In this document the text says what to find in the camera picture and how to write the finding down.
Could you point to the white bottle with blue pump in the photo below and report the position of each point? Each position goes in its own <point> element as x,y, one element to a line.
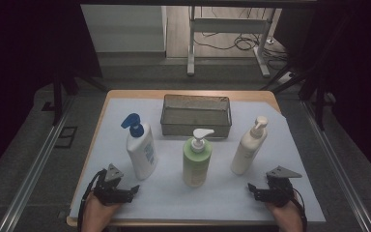
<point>141,151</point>

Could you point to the person's right hand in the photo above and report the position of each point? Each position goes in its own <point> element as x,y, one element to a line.
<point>286,217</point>

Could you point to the person's left hand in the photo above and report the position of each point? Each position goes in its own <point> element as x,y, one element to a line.
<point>96,214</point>

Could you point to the white panel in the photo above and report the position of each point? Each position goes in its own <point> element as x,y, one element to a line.
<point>122,29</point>

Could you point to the cream pump bottle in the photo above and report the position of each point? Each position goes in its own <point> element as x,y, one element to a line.
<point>248,150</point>

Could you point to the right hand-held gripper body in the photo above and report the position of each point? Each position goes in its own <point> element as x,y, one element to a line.
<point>278,190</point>

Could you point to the black metal stand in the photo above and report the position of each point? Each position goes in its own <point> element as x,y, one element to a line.
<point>319,96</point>
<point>58,96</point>

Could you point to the white desk frame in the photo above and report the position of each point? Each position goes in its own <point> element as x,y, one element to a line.
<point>228,25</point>

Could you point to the aluminium rail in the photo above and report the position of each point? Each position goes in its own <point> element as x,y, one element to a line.
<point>338,167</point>
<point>32,174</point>

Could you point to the white power strip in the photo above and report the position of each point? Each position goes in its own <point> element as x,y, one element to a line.
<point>286,78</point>

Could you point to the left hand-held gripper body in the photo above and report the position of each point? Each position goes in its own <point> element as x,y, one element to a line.
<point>109,190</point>

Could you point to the green bottle with white pump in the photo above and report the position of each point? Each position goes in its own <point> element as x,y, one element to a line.
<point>195,162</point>

